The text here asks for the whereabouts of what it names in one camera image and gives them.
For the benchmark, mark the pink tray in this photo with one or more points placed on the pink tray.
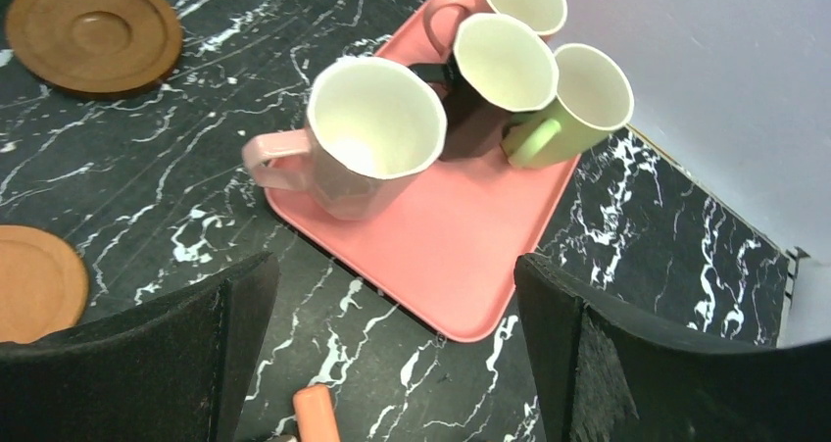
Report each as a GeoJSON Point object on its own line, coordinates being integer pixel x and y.
{"type": "Point", "coordinates": [445, 247]}

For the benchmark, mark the dark brown mug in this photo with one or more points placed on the dark brown mug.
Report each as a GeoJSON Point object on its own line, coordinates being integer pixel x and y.
{"type": "Point", "coordinates": [498, 68]}

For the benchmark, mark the pink mug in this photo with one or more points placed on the pink mug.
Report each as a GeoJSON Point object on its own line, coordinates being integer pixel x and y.
{"type": "Point", "coordinates": [545, 17]}
{"type": "Point", "coordinates": [372, 126]}

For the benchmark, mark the pink mug front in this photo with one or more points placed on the pink mug front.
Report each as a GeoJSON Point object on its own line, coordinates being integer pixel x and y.
{"type": "Point", "coordinates": [372, 126]}

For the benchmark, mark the brown saucer coaster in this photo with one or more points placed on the brown saucer coaster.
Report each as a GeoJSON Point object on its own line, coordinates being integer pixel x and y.
{"type": "Point", "coordinates": [97, 48]}

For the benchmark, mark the light orange coaster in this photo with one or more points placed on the light orange coaster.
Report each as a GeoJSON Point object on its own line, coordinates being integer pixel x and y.
{"type": "Point", "coordinates": [44, 284]}

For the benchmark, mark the pink mug rear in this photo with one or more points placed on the pink mug rear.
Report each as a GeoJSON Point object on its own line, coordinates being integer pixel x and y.
{"type": "Point", "coordinates": [545, 17]}

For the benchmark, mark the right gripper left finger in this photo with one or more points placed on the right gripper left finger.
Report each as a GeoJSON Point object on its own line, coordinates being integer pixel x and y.
{"type": "Point", "coordinates": [176, 368]}

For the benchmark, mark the green mug rear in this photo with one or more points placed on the green mug rear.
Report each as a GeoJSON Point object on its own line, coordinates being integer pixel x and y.
{"type": "Point", "coordinates": [594, 99]}

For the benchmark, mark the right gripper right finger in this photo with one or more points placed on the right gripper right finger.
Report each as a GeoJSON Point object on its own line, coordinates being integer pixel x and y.
{"type": "Point", "coordinates": [606, 370]}

